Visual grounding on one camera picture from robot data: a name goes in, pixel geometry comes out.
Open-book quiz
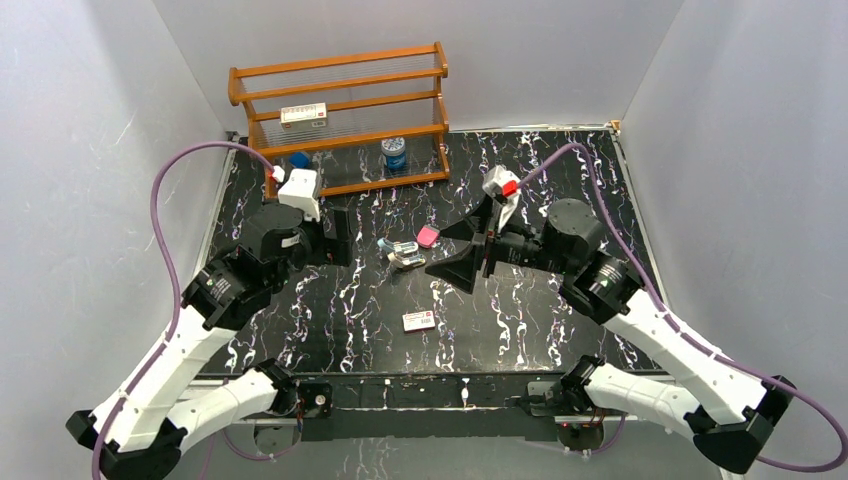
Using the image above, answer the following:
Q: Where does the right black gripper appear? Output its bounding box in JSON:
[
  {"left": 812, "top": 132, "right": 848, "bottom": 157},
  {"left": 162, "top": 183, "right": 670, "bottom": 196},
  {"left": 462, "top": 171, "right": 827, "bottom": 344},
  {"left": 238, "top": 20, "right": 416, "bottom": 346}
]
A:
[{"left": 424, "top": 194, "right": 574, "bottom": 294}]

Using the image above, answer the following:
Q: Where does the light blue stapler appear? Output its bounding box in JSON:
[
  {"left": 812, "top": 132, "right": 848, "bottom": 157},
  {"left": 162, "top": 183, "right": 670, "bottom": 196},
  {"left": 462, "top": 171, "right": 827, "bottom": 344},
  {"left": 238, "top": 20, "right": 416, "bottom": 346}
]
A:
[{"left": 377, "top": 237, "right": 419, "bottom": 257}]

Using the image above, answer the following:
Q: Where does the red white staple box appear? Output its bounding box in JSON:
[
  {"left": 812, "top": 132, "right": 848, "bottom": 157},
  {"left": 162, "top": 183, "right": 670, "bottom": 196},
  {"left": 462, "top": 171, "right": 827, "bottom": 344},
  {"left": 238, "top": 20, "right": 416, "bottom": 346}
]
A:
[{"left": 402, "top": 310, "right": 436, "bottom": 333}]

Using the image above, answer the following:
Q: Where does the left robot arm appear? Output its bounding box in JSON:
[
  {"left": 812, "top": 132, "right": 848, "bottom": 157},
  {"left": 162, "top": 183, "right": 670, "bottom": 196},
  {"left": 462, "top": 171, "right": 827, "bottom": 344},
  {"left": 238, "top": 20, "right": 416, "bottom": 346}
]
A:
[{"left": 66, "top": 203, "right": 352, "bottom": 479}]

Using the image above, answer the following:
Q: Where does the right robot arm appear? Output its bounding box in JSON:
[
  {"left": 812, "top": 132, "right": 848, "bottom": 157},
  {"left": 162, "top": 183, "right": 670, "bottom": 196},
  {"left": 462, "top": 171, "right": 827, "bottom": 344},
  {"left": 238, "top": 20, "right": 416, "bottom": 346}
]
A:
[{"left": 426, "top": 198, "right": 791, "bottom": 474}]

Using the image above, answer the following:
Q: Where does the pink eraser block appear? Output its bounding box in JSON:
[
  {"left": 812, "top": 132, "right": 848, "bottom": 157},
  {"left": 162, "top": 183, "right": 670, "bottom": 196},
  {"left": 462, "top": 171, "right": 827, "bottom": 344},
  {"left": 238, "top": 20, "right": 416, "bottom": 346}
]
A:
[{"left": 416, "top": 225, "right": 440, "bottom": 249}]

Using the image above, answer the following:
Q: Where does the small blue box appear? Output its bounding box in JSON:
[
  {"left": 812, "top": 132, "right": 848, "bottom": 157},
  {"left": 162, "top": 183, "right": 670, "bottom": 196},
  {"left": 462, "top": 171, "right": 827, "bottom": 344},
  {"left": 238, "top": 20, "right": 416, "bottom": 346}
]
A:
[{"left": 288, "top": 152, "right": 312, "bottom": 169}]

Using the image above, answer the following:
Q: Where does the blue round tin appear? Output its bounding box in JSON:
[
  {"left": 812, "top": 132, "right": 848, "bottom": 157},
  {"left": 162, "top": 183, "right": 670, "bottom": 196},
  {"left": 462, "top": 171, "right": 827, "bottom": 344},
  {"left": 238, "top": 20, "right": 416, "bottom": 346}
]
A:
[{"left": 380, "top": 137, "right": 407, "bottom": 171}]

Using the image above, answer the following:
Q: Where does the orange wooden shelf rack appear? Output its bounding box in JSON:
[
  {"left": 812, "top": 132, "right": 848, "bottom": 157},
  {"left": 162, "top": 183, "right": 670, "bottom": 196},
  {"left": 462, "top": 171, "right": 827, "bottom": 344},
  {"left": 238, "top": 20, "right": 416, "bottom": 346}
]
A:
[{"left": 227, "top": 42, "right": 451, "bottom": 196}]

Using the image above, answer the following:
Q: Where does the white staple box on shelf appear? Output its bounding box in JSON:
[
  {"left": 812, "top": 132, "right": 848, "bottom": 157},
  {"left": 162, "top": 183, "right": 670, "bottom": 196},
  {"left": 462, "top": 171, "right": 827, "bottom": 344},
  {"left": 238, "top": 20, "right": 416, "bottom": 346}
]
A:
[{"left": 279, "top": 102, "right": 328, "bottom": 132}]

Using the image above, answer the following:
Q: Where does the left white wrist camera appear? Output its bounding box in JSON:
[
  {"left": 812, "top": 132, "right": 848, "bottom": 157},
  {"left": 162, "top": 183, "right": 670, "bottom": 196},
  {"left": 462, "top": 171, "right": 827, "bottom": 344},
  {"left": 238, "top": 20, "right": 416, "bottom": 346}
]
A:
[{"left": 277, "top": 168, "right": 321, "bottom": 222}]

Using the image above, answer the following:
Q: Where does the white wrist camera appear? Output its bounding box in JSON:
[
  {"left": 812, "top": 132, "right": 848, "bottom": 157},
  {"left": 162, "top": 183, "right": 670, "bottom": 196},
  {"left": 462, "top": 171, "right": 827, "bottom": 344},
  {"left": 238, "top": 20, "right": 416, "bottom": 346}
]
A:
[
  {"left": 482, "top": 165, "right": 521, "bottom": 233},
  {"left": 277, "top": 168, "right": 321, "bottom": 222}
]

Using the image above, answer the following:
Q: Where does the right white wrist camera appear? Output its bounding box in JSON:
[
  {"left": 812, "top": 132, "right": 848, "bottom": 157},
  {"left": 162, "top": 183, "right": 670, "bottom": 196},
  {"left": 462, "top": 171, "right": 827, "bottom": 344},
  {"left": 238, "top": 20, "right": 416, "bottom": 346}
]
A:
[{"left": 482, "top": 165, "right": 521, "bottom": 233}]

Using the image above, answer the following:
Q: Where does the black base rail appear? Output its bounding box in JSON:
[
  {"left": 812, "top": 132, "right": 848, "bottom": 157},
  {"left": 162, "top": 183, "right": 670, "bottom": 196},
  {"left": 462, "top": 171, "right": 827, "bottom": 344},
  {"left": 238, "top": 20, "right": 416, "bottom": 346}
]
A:
[{"left": 231, "top": 370, "right": 637, "bottom": 444}]

